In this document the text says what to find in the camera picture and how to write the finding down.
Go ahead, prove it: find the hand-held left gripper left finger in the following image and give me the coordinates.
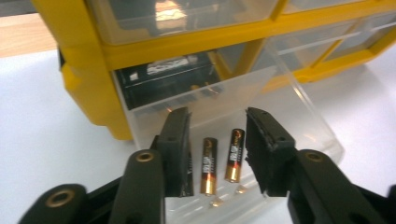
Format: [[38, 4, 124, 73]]
[[107, 106, 192, 224]]

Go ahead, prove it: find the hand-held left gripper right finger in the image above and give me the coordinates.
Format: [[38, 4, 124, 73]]
[[245, 106, 389, 224]]

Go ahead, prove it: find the clear plastic drawer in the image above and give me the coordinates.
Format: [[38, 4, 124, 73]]
[[112, 39, 346, 224]]

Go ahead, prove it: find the black and gold battery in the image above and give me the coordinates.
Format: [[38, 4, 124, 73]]
[[200, 136, 219, 197], [224, 128, 247, 184]]

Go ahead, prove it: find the yellow and black organizer cabinet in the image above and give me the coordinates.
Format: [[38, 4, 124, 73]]
[[31, 0, 396, 142]]

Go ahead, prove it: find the grid of clear drawers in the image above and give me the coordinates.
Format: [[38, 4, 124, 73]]
[[84, 0, 396, 62]]

